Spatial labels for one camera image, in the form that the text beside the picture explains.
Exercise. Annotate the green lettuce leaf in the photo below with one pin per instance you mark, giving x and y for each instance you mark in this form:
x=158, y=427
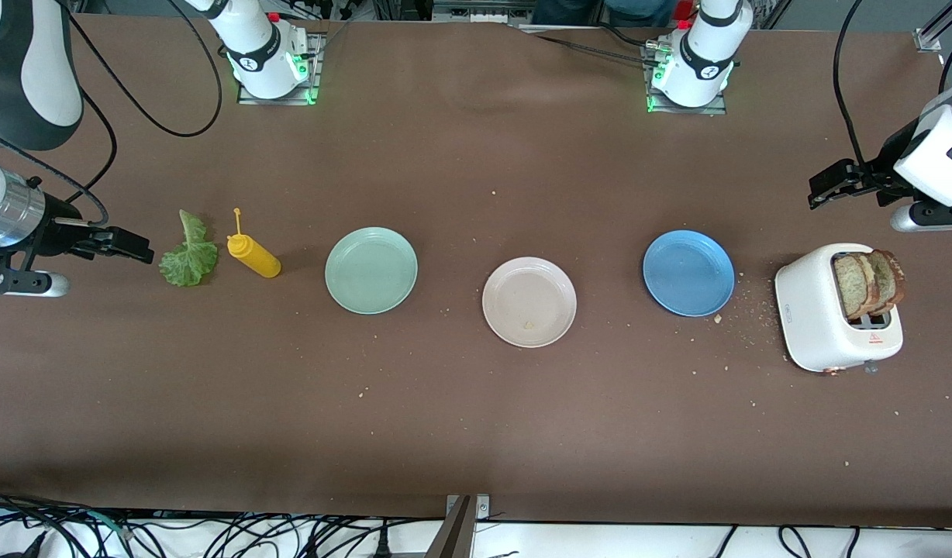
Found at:
x=187, y=263

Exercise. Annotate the white two-slot toaster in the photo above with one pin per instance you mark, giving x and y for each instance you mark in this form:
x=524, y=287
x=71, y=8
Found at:
x=809, y=310

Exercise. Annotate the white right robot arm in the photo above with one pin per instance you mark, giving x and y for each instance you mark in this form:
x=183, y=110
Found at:
x=26, y=70

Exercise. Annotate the toasted brown bread slice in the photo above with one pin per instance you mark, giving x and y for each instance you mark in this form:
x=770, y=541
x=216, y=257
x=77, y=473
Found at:
x=890, y=275
x=852, y=283

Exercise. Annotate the beige plate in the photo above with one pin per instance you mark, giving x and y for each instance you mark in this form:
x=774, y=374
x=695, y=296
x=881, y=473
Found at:
x=522, y=298

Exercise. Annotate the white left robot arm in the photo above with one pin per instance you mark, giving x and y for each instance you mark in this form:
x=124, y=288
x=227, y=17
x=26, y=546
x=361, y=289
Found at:
x=705, y=62

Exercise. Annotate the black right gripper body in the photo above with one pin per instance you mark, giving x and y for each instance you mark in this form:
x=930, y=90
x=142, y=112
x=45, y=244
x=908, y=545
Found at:
x=57, y=225

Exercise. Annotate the person in blue jeans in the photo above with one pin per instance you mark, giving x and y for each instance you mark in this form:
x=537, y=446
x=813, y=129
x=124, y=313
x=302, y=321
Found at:
x=600, y=9

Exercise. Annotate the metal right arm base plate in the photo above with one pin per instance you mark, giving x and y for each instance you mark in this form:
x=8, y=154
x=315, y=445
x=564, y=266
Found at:
x=315, y=77

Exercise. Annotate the red box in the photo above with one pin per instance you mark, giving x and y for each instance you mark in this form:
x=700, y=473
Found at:
x=685, y=8

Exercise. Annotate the pale green plate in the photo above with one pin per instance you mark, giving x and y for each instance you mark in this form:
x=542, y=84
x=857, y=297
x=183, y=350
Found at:
x=371, y=271

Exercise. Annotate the yellow mustard squeeze bottle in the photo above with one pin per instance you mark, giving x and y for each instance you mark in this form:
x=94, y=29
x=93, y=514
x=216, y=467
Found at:
x=255, y=260

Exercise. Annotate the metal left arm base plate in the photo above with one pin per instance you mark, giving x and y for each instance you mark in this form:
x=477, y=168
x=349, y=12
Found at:
x=677, y=110

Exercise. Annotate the blue plate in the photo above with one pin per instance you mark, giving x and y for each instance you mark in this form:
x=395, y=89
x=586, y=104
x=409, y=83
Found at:
x=689, y=273

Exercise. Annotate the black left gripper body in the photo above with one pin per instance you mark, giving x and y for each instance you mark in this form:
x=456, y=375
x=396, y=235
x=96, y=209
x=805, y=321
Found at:
x=888, y=157

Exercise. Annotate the aluminium frame profile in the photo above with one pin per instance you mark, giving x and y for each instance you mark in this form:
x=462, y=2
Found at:
x=929, y=39

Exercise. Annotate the dark metal bar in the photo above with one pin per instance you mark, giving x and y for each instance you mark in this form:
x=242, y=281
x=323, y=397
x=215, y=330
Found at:
x=453, y=535

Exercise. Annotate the silver metal table bracket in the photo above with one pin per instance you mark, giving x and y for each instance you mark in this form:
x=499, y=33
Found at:
x=482, y=508

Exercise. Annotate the metal equipment rack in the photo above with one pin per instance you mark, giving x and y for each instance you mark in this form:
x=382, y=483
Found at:
x=476, y=9

